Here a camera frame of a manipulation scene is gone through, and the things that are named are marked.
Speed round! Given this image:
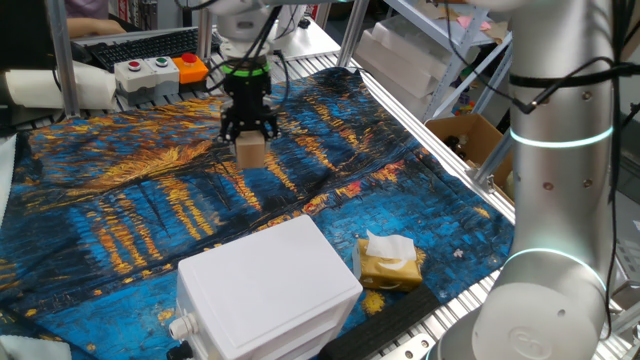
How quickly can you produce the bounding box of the aluminium table edge rail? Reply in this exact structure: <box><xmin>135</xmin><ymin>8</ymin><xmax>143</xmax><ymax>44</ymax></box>
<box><xmin>359</xmin><ymin>69</ymin><xmax>516</xmax><ymax>224</ymax></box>

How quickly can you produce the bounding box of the white stand with base plate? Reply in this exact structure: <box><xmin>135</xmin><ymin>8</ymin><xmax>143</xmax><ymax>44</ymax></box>
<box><xmin>264</xmin><ymin>0</ymin><xmax>342</xmax><ymax>62</ymax></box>

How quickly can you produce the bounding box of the orange emergency stop box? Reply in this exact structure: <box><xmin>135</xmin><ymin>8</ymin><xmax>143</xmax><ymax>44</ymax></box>
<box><xmin>172</xmin><ymin>52</ymin><xmax>210</xmax><ymax>94</ymax></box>

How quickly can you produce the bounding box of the black round connector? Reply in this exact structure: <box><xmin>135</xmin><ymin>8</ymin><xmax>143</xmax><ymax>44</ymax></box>
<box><xmin>166</xmin><ymin>340</ymin><xmax>195</xmax><ymax>360</ymax></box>

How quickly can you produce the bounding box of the person's purple shirt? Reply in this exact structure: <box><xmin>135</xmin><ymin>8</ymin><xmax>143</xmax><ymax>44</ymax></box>
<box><xmin>64</xmin><ymin>0</ymin><xmax>119</xmax><ymax>21</ymax></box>

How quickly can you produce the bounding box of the white rolled sheet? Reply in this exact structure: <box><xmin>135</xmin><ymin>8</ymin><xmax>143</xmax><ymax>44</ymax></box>
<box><xmin>3</xmin><ymin>62</ymin><xmax>119</xmax><ymax>111</ymax></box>

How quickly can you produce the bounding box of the aluminium frame strut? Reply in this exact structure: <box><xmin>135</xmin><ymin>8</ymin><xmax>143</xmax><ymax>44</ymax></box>
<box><xmin>472</xmin><ymin>127</ymin><xmax>515</xmax><ymax>194</ymax></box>

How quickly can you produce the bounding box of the yellow tissue pack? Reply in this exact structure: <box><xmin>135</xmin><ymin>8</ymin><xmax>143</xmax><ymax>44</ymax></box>
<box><xmin>351</xmin><ymin>229</ymin><xmax>425</xmax><ymax>294</ymax></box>

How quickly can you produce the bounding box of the blue starry night tablecloth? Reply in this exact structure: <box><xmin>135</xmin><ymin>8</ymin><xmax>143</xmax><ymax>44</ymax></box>
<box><xmin>0</xmin><ymin>67</ymin><xmax>516</xmax><ymax>360</ymax></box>

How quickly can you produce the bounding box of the grey two-button control box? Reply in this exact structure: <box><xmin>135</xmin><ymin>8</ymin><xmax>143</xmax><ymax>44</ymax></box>
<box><xmin>113</xmin><ymin>56</ymin><xmax>181</xmax><ymax>106</ymax></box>

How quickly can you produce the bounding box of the small wooden cube block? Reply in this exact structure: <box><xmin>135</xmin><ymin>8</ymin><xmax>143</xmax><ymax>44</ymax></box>
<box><xmin>234</xmin><ymin>130</ymin><xmax>267</xmax><ymax>171</ymax></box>

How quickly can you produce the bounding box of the black foam strip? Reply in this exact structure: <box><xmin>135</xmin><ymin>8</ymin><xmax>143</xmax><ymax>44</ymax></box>
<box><xmin>317</xmin><ymin>283</ymin><xmax>441</xmax><ymax>360</ymax></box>

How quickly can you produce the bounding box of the person's bare forearm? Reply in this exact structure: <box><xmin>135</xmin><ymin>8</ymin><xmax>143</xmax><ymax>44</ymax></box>
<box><xmin>66</xmin><ymin>17</ymin><xmax>127</xmax><ymax>40</ymax></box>

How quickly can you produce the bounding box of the dark bottle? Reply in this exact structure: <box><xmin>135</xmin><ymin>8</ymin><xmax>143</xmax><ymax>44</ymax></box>
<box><xmin>443</xmin><ymin>133</ymin><xmax>471</xmax><ymax>160</ymax></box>

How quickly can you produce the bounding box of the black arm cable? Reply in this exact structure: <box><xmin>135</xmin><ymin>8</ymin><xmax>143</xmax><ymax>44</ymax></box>
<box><xmin>174</xmin><ymin>0</ymin><xmax>640</xmax><ymax>341</ymax></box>

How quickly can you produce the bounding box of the black monitor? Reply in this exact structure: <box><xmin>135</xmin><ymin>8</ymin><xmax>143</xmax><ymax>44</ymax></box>
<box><xmin>0</xmin><ymin>0</ymin><xmax>56</xmax><ymax>71</ymax></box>

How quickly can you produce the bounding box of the white plastic drawer box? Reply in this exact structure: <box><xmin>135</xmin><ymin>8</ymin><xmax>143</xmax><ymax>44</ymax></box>
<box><xmin>168</xmin><ymin>214</ymin><xmax>364</xmax><ymax>360</ymax></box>

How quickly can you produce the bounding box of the aluminium frame post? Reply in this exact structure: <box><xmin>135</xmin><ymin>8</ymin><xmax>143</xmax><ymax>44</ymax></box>
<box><xmin>196</xmin><ymin>7</ymin><xmax>214</xmax><ymax>64</ymax></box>
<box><xmin>45</xmin><ymin>0</ymin><xmax>81</xmax><ymax>119</ymax></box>

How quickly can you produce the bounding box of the open cardboard box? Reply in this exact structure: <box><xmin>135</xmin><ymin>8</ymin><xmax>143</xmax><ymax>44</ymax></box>
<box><xmin>424</xmin><ymin>113</ymin><xmax>516</xmax><ymax>204</ymax></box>

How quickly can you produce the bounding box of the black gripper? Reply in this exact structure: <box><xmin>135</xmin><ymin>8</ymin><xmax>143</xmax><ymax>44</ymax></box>
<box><xmin>217</xmin><ymin>74</ymin><xmax>281</xmax><ymax>146</ymax></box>

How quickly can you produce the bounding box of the grey metal shelf rack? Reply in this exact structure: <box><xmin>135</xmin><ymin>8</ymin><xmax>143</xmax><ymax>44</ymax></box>
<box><xmin>384</xmin><ymin>0</ymin><xmax>516</xmax><ymax>124</ymax></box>

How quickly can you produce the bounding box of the colourful toy pile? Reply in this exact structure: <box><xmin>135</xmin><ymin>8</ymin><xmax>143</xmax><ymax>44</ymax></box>
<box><xmin>452</xmin><ymin>97</ymin><xmax>477</xmax><ymax>117</ymax></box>

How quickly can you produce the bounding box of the black computer keyboard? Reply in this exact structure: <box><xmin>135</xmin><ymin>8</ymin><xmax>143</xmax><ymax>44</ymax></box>
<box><xmin>84</xmin><ymin>27</ymin><xmax>224</xmax><ymax>73</ymax></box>

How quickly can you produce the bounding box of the white foam packing block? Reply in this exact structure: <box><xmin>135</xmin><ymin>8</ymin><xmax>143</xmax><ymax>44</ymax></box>
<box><xmin>354</xmin><ymin>14</ymin><xmax>454</xmax><ymax>121</ymax></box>

